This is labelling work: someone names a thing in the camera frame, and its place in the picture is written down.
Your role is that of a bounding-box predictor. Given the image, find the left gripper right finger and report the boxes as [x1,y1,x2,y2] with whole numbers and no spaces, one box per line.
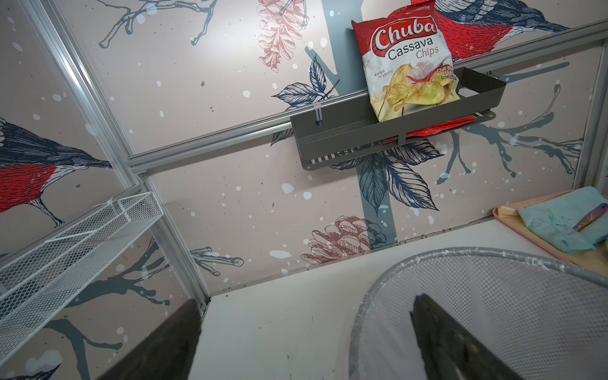
[411,294,521,379]

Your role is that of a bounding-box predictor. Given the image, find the mesh waste bin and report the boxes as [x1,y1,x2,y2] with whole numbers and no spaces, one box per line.
[348,247,607,379]

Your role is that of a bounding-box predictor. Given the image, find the black wall basket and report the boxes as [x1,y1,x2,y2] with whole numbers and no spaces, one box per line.
[291,68,507,171]

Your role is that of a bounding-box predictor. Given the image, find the red Chuba chips bag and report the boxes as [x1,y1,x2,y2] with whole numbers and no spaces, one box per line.
[351,1,460,122]

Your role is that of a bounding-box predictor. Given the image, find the teal folded cloth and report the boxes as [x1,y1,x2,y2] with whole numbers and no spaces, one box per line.
[518,187,607,253]

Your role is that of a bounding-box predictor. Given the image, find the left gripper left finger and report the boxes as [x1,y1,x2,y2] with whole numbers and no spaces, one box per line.
[101,299,202,379]

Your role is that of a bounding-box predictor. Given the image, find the iridescent pink utensil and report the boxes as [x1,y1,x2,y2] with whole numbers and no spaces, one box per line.
[574,203,607,232]

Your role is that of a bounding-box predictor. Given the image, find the white wire mesh shelf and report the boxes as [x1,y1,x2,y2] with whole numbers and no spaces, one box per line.
[1,192,164,363]

